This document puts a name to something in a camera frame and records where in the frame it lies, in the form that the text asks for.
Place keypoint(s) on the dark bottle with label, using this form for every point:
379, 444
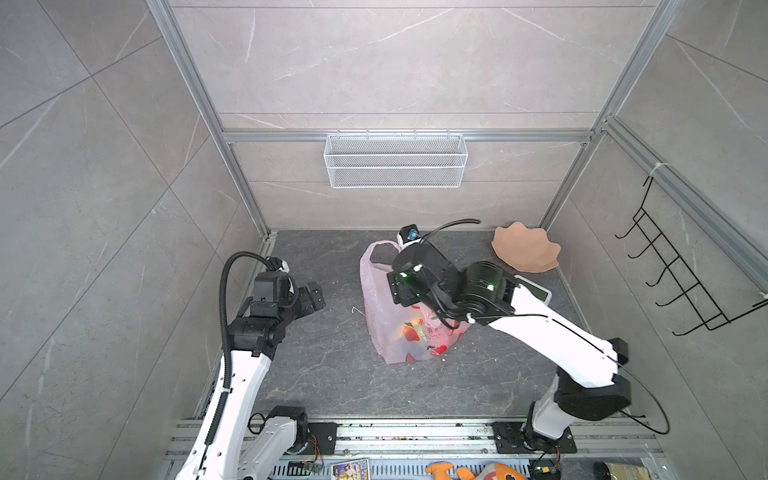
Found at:
619, 471

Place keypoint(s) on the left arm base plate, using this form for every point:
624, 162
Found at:
315, 438

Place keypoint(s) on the red fake strawberry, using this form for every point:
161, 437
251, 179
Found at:
413, 332

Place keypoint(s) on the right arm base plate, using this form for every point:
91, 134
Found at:
515, 437

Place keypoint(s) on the pink scalloped bowl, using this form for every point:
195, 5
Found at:
524, 249

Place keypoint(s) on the pink plastic bag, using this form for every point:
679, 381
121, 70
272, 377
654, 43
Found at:
400, 334

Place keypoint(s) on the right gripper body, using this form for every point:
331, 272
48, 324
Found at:
399, 285

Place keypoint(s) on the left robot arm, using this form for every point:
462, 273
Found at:
253, 336

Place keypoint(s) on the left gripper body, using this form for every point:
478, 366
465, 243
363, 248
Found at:
298, 304

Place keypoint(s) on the white wire mesh basket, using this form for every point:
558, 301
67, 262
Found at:
356, 161

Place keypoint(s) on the white digital timer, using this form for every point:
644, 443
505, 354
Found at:
541, 293

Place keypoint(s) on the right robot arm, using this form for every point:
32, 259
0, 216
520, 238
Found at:
588, 384

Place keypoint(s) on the colourful card packet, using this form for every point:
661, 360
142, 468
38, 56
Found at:
358, 469

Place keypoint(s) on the black wire hook rack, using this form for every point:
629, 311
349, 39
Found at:
709, 315

